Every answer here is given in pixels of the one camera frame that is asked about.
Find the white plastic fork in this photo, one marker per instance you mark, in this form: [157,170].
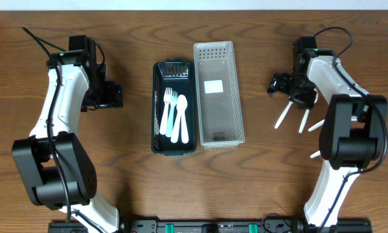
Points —
[164,120]
[175,131]

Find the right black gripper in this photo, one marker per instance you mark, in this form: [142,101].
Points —
[278,82]

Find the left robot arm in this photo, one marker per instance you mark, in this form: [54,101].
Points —
[54,167]

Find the pale green plastic fork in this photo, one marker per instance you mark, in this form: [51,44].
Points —
[170,121]

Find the white plastic spoon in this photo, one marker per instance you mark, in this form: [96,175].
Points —
[181,107]

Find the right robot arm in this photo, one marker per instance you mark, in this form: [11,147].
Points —
[353,132]

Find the dark green plastic basket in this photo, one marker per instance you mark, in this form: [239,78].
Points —
[179,75]

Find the white spoon leftmost of four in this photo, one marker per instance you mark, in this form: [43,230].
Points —
[283,114]

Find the clear plastic basket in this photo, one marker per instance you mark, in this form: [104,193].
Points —
[218,95]

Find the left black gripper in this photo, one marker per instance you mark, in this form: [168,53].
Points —
[113,95]

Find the black mounting rail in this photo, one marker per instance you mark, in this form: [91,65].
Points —
[274,224]

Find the white spoon of four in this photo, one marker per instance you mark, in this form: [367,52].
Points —
[315,154]
[317,125]
[304,120]
[283,114]

